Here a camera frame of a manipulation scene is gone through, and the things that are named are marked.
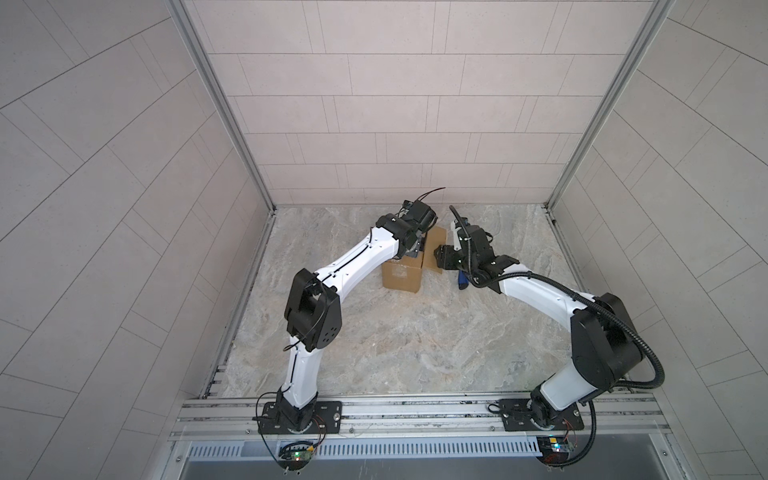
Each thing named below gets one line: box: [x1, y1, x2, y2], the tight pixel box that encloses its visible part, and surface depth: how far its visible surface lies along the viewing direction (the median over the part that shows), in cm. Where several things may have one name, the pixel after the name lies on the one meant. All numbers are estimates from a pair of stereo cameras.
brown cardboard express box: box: [382, 226, 447, 293], surface depth 86 cm
